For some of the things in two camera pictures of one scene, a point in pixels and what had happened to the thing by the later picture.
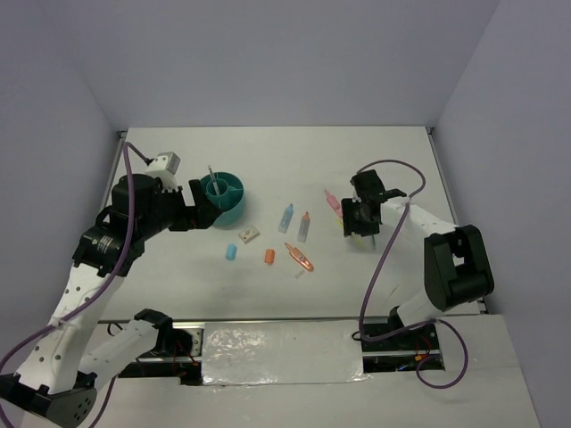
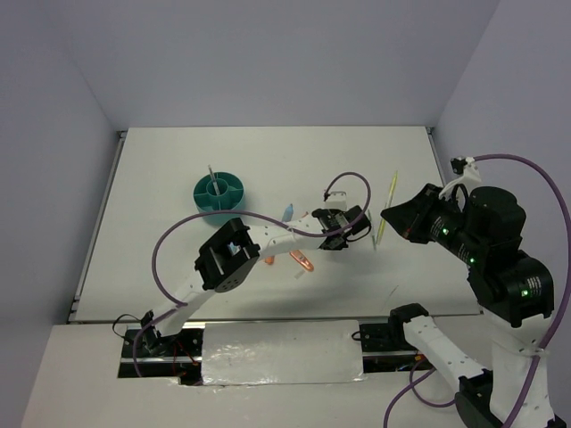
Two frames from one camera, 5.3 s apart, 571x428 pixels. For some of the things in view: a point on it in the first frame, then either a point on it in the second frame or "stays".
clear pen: x=213 y=181 stays
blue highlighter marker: x=285 y=219 stays
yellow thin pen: x=359 y=241 to x=393 y=187
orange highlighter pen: x=300 y=258 stays
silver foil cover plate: x=282 y=352 stays
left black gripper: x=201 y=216 to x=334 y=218
